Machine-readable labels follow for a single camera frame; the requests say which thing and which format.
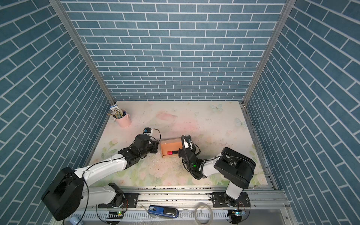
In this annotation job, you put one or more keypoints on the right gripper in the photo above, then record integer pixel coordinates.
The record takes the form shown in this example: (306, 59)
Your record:
(182, 151)

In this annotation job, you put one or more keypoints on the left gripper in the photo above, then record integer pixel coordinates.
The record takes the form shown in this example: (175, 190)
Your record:
(155, 148)

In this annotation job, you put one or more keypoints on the pink black marker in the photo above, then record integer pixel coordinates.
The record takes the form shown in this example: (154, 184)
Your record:
(172, 152)

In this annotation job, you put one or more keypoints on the pink paper box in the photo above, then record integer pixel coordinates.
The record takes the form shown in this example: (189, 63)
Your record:
(168, 145)

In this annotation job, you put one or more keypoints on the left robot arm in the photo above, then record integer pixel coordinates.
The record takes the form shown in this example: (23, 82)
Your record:
(71, 189)

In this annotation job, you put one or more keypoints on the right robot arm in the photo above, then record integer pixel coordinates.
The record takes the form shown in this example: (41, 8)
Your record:
(235, 167)

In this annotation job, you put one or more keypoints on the pink pen cup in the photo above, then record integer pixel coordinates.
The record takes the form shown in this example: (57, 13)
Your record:
(125, 121)

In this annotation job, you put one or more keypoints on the blue handheld device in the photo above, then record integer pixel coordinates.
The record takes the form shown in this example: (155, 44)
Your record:
(167, 212)

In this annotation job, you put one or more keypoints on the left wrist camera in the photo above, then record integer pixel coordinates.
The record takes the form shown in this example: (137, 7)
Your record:
(147, 130)

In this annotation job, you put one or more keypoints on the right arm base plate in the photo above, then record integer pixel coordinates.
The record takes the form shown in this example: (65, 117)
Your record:
(221, 200)

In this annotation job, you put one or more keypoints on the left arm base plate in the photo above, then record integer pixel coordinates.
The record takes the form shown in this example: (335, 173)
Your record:
(126, 200)

